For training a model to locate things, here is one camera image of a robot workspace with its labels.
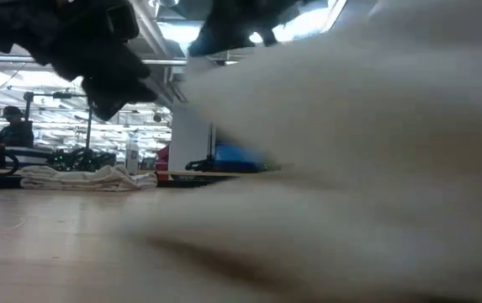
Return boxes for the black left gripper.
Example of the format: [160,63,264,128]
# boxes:
[29,0,160,122]

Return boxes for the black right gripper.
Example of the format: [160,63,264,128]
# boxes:
[187,0,305,59]

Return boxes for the white towel wide red checks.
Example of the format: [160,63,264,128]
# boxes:
[19,163,159,194]

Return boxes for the white towel fine beige checks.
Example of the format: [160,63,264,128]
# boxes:
[116,0,482,303]

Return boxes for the long ceiling light bar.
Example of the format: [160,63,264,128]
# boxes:
[0,53,241,67]

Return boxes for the white bottle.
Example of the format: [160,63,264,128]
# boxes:
[124,133,141,174]

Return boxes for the black background robot arms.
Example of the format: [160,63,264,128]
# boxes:
[46,146,118,173]

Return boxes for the red object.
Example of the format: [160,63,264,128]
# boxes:
[155,145,171,183]

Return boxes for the person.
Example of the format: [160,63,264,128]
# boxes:
[0,104,35,149]

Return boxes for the blue monitor screen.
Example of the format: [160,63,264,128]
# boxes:
[213,141,269,173]

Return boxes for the black stand frame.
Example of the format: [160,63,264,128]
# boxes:
[208,120,216,169]
[23,89,95,152]

